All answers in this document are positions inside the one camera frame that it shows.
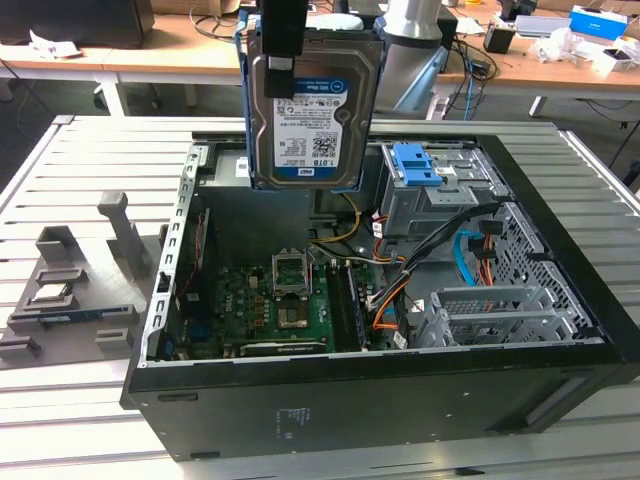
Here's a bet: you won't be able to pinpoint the black open PC case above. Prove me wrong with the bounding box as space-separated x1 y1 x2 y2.
119 130 640 464

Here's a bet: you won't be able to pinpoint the white power strip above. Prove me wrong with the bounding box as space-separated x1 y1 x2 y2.
427 94 451 121

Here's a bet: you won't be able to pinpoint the CPU socket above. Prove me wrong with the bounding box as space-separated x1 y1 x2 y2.
270 247 315 301

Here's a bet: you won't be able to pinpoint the orange wire bundle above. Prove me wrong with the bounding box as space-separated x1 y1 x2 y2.
372 279 416 334
474 234 496 286

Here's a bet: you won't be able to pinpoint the black monitor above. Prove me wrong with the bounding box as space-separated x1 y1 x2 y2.
0 0 156 49

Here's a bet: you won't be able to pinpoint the black sleeved wire bundle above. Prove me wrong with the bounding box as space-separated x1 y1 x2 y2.
367 199 501 311

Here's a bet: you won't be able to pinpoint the perforated metal drive cage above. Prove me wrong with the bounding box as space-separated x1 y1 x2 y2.
414 284 606 349

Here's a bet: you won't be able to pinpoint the green motherboard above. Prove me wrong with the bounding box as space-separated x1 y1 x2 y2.
172 244 401 359

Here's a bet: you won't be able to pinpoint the brown cardboard box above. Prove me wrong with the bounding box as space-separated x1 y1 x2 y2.
149 0 246 16

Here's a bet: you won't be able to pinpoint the black speaker box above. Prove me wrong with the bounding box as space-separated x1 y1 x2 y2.
438 5 460 54

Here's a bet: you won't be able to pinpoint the clear plastic bags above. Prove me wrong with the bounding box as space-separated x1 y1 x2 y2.
529 27 609 76

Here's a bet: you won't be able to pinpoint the silver CPU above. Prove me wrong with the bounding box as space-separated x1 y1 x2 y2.
32 284 76 304

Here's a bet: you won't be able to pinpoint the black RAM slot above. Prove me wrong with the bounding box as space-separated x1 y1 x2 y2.
327 263 357 351
344 262 371 349

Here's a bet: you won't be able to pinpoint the blue network cable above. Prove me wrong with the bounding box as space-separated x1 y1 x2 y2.
462 49 481 121

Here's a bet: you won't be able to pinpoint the wooden desk white frame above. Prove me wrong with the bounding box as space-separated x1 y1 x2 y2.
0 0 640 119

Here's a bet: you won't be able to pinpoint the metal disk bay cage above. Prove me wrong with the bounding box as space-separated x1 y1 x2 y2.
377 142 511 251

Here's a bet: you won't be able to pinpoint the small white box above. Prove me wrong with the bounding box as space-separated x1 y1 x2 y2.
602 47 639 74

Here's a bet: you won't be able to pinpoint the hard disk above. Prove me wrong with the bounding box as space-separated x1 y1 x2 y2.
233 7 386 194

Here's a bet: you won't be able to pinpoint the flat silver case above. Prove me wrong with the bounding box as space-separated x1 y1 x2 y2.
513 14 569 39

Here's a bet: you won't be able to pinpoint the black graphics card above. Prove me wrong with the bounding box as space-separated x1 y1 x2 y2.
238 339 326 357

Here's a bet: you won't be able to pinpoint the grey power supply unit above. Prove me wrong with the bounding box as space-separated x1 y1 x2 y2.
197 154 314 254

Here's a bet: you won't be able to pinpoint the grey parts rack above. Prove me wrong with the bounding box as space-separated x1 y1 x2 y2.
0 190 170 370

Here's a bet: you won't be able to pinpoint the blue cardboard box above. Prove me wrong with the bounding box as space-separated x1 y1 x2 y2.
569 4 629 39

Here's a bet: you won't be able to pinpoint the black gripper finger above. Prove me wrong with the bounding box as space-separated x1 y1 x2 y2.
259 0 307 100

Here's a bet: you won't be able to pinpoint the blue disk bay latch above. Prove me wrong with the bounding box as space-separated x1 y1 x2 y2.
392 143 446 187

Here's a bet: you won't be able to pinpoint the yellow wire bundle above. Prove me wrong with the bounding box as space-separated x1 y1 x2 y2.
312 192 364 246

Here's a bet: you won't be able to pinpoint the blue wire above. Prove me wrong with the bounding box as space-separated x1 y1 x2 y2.
452 227 479 287

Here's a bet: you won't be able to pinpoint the crumpled white paper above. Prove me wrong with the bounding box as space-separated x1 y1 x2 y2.
27 30 84 59

